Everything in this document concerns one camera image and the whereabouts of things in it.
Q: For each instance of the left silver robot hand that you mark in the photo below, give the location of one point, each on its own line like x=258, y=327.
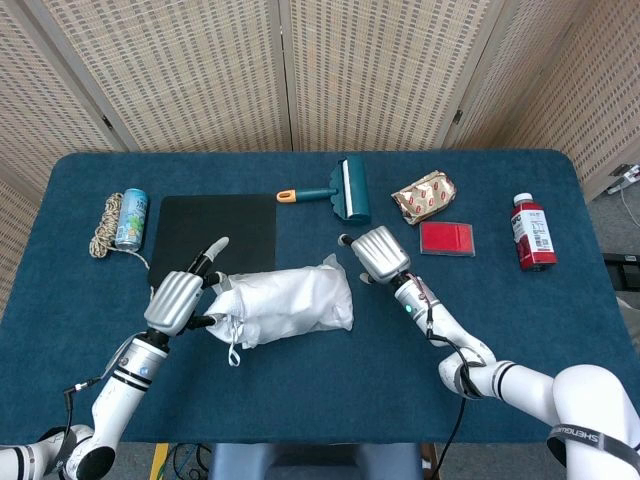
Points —
x=172, y=302

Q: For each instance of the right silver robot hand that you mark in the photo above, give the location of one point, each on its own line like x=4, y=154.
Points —
x=382, y=252

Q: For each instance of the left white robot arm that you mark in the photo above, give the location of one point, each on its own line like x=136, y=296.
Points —
x=120, y=395

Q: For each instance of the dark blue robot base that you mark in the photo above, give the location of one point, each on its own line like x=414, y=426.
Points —
x=315, y=462

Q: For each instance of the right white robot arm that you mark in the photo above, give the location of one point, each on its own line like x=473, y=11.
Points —
x=530, y=387

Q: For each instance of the red card holder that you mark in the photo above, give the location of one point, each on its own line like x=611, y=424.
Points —
x=445, y=238

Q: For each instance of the teal lint roller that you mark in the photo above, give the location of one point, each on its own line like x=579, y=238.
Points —
x=355, y=190

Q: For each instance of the gold foil snack packet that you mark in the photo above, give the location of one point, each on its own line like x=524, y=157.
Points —
x=425, y=197

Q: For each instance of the black mouse pad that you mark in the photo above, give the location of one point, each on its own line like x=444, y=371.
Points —
x=215, y=225

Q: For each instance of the light blue drink can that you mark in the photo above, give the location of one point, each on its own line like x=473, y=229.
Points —
x=131, y=220

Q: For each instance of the red juice bottle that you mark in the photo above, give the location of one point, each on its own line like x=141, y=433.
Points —
x=534, y=235

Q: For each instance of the metal screen hinge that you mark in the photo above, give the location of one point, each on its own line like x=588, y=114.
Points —
x=457, y=117
x=107, y=122

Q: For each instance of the woven folding screen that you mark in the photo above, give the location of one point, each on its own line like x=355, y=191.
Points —
x=200, y=75

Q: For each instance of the white power strip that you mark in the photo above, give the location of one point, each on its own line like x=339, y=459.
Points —
x=627, y=177

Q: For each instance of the black frame object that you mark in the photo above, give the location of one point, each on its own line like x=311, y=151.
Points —
x=622, y=270

